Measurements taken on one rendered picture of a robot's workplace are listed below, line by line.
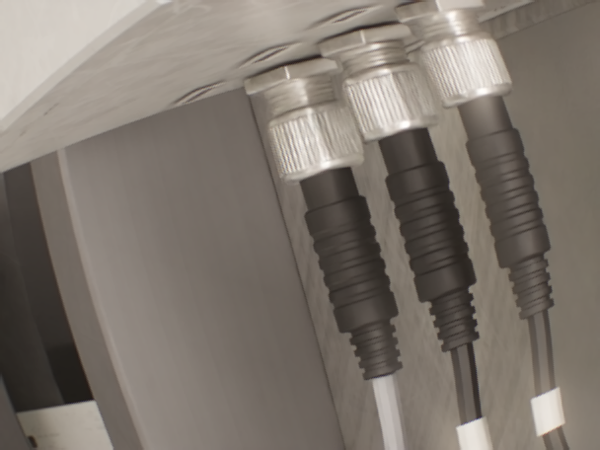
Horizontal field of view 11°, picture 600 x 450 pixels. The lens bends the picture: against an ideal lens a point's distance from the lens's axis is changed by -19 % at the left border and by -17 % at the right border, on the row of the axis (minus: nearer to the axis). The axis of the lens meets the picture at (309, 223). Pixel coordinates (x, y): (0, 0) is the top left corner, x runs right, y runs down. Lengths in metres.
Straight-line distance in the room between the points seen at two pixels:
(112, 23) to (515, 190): 0.11
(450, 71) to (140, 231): 0.17
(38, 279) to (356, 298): 1.06
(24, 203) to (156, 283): 0.96
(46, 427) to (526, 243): 1.03
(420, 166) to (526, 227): 0.04
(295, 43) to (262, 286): 0.15
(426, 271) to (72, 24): 0.13
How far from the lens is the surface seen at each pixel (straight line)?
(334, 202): 0.67
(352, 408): 0.77
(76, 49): 0.53
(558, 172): 0.66
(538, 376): 0.60
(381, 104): 0.63
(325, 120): 0.67
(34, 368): 1.63
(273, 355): 0.77
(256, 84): 0.67
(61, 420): 1.62
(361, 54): 0.63
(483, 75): 0.60
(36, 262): 1.72
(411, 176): 0.63
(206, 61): 0.62
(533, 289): 0.60
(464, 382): 0.64
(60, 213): 0.77
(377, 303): 0.67
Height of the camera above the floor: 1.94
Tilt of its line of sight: 40 degrees down
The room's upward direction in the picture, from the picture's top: 6 degrees clockwise
